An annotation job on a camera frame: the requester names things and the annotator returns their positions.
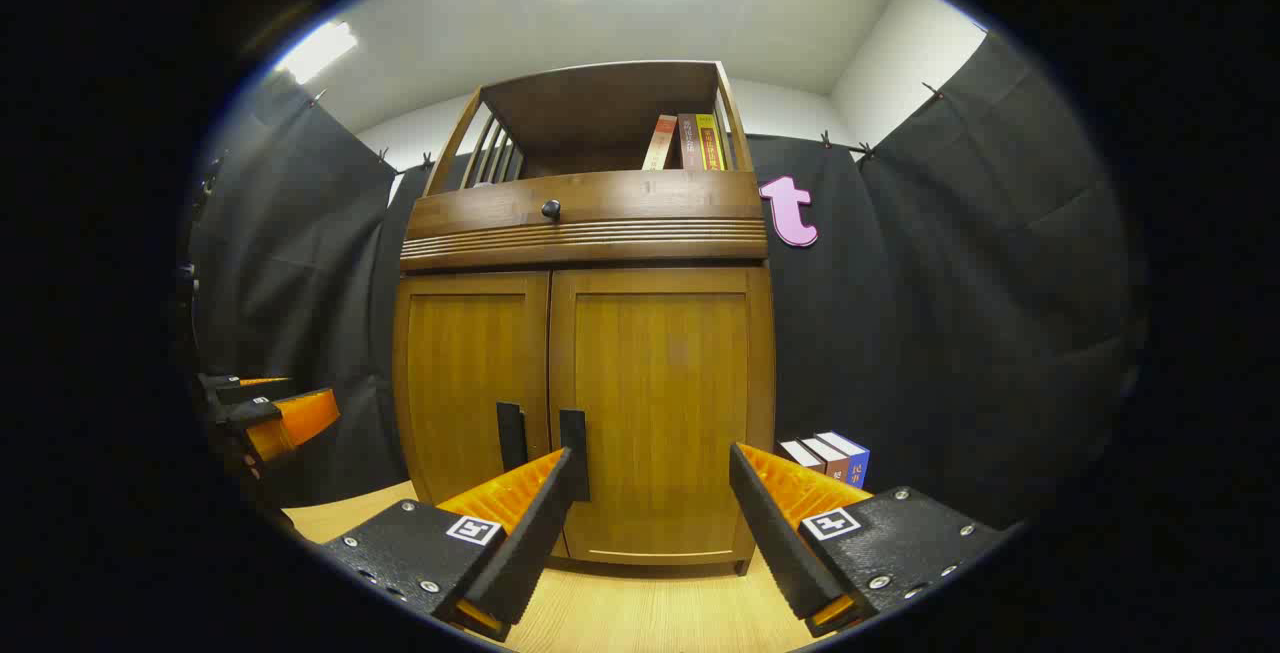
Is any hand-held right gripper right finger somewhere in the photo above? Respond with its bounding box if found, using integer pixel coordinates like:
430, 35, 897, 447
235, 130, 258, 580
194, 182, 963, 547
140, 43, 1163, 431
729, 441, 1011, 638

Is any wooden shoe cabinet door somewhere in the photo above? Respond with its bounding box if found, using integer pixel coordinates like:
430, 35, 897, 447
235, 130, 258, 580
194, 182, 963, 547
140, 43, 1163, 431
548, 266, 777, 566
393, 271, 552, 512

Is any small ceiling light panel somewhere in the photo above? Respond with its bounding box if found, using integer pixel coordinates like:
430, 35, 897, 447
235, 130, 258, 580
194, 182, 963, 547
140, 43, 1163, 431
274, 21, 359, 85

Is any orange tan book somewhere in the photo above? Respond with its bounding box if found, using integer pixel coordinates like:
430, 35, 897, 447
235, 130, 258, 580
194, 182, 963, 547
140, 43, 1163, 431
642, 114, 680, 171

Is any dark brown book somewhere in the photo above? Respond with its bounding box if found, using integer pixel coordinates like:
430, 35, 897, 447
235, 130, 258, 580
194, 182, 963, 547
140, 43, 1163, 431
677, 113, 707, 171

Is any black door handle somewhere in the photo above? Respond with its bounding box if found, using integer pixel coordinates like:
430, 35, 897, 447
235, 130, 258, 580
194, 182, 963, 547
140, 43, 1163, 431
559, 409, 591, 502
497, 402, 528, 474

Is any black backdrop cloth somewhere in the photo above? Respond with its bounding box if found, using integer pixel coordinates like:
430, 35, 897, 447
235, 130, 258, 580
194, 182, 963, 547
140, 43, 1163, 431
188, 31, 1147, 536

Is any wooden cabinet drawer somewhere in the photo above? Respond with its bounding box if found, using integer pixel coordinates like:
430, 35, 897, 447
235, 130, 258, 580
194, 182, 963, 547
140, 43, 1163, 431
400, 170, 769, 272

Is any grey brown standing book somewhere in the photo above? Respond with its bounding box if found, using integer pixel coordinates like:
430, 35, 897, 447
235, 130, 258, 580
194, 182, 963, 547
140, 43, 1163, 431
778, 440, 826, 475

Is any reddish brown standing book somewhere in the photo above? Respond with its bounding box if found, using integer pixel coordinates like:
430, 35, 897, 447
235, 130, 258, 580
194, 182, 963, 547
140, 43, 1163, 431
800, 436, 851, 484

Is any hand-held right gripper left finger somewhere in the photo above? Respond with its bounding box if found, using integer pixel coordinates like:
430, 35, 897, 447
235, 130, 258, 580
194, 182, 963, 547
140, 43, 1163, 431
318, 447, 577, 642

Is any blue standing book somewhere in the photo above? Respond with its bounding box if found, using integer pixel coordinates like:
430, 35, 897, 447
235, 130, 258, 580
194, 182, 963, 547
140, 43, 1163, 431
815, 431, 871, 490

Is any wooden double-door shoe cabinet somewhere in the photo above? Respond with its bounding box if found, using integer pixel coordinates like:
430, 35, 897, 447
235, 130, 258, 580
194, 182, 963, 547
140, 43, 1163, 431
392, 60, 778, 576

